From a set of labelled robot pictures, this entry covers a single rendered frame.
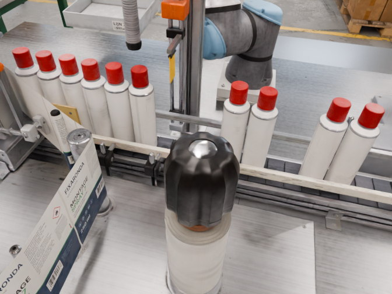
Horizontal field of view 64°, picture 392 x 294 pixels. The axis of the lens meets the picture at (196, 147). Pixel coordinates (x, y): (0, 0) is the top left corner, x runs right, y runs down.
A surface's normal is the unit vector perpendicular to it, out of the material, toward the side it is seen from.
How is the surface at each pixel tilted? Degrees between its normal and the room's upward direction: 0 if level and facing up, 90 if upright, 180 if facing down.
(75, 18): 93
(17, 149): 90
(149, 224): 0
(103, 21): 93
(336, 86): 0
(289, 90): 0
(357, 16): 93
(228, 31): 64
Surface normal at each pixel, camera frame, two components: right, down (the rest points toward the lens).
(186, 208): -0.36, 0.63
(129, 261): 0.04, -0.73
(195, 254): -0.08, 0.69
